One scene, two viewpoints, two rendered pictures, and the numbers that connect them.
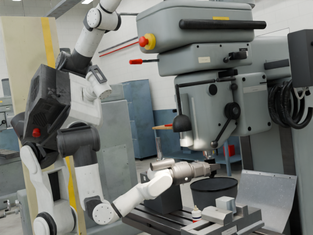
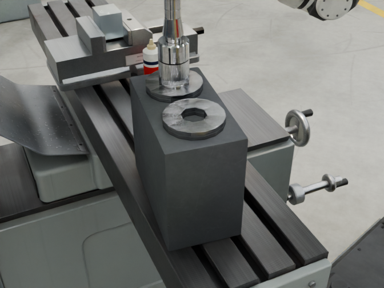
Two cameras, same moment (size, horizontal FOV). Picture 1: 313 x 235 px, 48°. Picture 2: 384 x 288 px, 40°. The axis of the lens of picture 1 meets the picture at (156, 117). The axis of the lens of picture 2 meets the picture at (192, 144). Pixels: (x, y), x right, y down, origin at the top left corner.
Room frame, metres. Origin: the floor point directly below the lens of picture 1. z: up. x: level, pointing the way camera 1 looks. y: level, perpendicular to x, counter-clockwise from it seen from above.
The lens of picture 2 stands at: (2.52, 0.16, 1.56)
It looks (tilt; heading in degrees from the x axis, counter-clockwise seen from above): 36 degrees down; 190
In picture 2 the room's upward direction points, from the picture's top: straight up
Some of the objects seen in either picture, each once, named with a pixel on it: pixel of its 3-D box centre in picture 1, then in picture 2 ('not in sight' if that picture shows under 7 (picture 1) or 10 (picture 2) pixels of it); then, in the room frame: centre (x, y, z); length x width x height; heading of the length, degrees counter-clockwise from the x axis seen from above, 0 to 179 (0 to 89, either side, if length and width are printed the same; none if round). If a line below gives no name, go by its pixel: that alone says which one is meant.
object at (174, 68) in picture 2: not in sight; (174, 64); (1.82, 0.01, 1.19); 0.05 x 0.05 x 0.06
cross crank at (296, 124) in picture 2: not in sight; (287, 131); (1.19, 0.21, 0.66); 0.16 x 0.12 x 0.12; 125
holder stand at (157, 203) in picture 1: (160, 189); (184, 151); (1.86, 0.03, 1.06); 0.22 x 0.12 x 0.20; 28
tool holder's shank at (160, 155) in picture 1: (159, 148); (172, 3); (1.82, 0.01, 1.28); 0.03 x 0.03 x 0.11
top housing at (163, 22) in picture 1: (195, 28); not in sight; (1.48, -0.21, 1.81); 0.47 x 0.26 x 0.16; 125
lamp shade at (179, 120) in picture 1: (181, 122); not in sight; (1.32, -0.09, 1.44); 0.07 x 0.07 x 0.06
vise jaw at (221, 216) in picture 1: (216, 215); (131, 26); (1.39, -0.19, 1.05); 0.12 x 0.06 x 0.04; 36
